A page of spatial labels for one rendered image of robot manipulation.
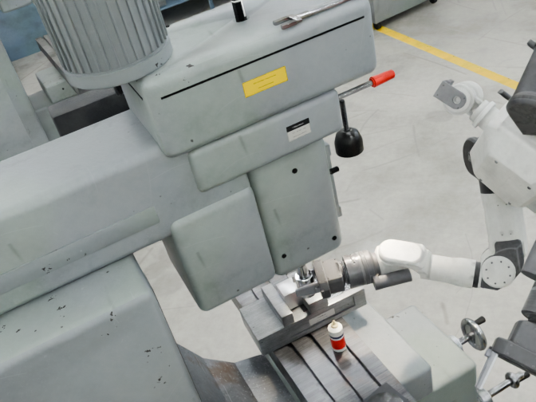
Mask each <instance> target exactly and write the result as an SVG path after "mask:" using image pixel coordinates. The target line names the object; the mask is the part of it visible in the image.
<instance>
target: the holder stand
mask: <svg viewBox="0 0 536 402"><path fill-rule="evenodd" d="M362 402H410V401H409V400H407V399H406V398H405V397H404V396H402V395H401V394H400V393H399V392H398V391H396V390H395V389H394V388H393V387H392V386H391V385H389V384H388V383H386V382H385V383H384V384H382V385H381V386H380V387H379V388H378V389H377V390H376V391H375V392H373V393H372V394H371V395H369V396H368V397H367V398H366V399H364V400H363V401H362Z"/></svg>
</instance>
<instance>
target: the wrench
mask: <svg viewBox="0 0 536 402"><path fill-rule="evenodd" d="M348 1H350V0H332V1H329V2H326V3H324V4H321V5H319V6H316V7H314V8H312V9H309V10H306V11H303V12H301V13H299V14H295V15H293V14H290V15H288V16H285V17H282V18H279V19H277V20H274V21H273V25H274V26H278V25H280V24H281V25H280V26H281V29H282V30H284V29H287V28H289V27H291V26H295V25H297V24H298V23H300V22H302V19H304V18H308V17H310V16H313V15H315V14H318V13H320V12H322V11H325V10H328V9H330V8H333V7H335V6H338V5H340V4H342V3H345V2H348ZM288 21H289V22H288ZM284 22H285V23H284ZM282 23H283V24H282Z"/></svg>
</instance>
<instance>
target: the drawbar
mask: <svg viewBox="0 0 536 402"><path fill-rule="evenodd" d="M232 6H233V10H234V15H235V19H236V22H244V21H245V20H247V18H246V16H244V13H243V9H242V3H241V1H240V2H232Z"/></svg>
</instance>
